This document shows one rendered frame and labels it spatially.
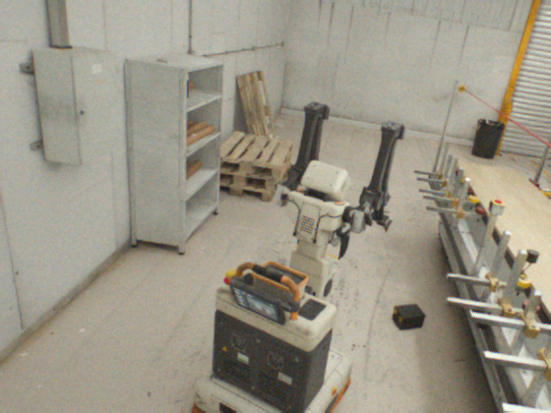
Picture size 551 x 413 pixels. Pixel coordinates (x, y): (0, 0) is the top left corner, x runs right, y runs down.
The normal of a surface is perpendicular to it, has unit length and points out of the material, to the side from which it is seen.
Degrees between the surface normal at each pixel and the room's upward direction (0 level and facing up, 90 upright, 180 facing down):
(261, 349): 90
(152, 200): 90
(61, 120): 90
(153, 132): 90
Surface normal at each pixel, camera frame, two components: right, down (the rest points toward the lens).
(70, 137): -0.04, 0.38
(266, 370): -0.41, 0.29
